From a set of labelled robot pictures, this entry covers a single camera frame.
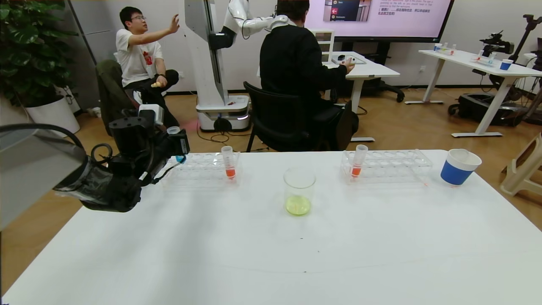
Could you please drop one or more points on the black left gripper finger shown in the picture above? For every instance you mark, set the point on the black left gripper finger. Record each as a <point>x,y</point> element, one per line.
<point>180,159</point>

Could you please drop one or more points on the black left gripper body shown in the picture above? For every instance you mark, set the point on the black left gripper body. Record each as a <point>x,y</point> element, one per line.
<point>183,146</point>

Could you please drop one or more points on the blue pigment test tube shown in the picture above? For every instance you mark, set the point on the blue pigment test tube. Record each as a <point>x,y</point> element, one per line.
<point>181,159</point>

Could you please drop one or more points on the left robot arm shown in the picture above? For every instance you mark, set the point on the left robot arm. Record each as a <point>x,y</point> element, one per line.
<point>34,169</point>

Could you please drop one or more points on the clear test tube rack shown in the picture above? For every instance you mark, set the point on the clear test tube rack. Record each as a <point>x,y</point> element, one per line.
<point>207,171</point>
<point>381,167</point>

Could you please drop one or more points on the orange pigment test tube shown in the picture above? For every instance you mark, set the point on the orange pigment test tube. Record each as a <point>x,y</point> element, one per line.
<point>355,171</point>
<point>230,172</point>

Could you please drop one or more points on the glass beaker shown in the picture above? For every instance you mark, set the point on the glass beaker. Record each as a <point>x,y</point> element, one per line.
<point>298,206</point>

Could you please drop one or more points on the small clear tube rack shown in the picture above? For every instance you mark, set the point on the small clear tube rack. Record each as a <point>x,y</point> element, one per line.
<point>443,51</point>
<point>485,60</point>

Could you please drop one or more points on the dark green jacket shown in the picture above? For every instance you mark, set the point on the dark green jacket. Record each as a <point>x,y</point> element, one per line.
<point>111,93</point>

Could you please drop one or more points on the black office chair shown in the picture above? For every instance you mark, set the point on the black office chair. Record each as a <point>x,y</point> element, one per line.
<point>275,123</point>

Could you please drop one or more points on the tall white robot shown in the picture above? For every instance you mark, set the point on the tall white robot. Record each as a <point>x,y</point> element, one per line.
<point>207,51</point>

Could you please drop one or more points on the man in white t-shirt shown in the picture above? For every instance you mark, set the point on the man in white t-shirt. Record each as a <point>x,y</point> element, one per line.
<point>135,59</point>

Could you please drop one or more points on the white plant pot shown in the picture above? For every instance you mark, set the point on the white plant pot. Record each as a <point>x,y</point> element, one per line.
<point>55,114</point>

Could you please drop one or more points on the person in black sweater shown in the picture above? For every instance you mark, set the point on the person in black sweater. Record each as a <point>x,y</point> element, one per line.
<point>292,72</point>

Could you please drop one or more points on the tall grey cabinet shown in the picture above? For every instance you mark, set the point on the tall grey cabinet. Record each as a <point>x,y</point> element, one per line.
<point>93,25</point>

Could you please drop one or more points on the white drawer organizer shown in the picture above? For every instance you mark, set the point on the white drawer organizer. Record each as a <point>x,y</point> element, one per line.
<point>328,44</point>

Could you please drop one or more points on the green potted plant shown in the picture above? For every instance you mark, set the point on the green potted plant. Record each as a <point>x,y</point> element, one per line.
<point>29,51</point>

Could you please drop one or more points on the grey tablet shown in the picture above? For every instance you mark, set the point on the grey tablet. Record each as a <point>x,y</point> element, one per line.
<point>360,61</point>

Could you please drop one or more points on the white standing desk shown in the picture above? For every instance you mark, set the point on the white standing desk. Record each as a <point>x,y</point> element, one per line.
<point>465,60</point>
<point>372,71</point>

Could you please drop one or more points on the black screen stand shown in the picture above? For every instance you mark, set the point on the black screen stand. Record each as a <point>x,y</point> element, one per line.
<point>379,87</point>

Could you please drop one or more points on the large display screen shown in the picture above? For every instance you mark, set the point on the large display screen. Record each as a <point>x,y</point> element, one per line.
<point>402,21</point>

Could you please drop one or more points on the black mobile robot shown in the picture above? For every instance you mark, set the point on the black mobile robot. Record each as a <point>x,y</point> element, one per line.
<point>478,108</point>

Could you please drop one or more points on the small blue paper cup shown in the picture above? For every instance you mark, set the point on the small blue paper cup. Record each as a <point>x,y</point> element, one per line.
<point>505,65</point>

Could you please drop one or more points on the beige plastic stool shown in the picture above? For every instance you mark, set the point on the beige plastic stool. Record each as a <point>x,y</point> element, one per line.
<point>523,171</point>

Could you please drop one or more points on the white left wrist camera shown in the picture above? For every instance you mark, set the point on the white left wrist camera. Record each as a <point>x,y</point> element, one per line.
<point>151,114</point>

